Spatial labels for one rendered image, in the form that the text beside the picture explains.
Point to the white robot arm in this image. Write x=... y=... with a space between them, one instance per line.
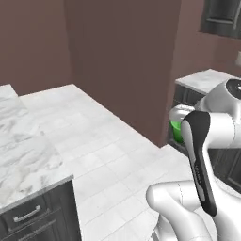
x=185 y=204

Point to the dark cabinet run, marble top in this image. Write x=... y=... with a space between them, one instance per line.
x=64 y=207

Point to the dark cabinet run under counter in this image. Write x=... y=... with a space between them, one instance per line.
x=226 y=166

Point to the green and white round container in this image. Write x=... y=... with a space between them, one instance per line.
x=177 y=126

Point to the dark drawer front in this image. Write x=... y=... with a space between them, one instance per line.
x=44 y=216

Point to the pale wall socket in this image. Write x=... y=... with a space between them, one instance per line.
x=238 y=59

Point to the dark wall cabinet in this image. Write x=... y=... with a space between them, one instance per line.
x=219 y=12

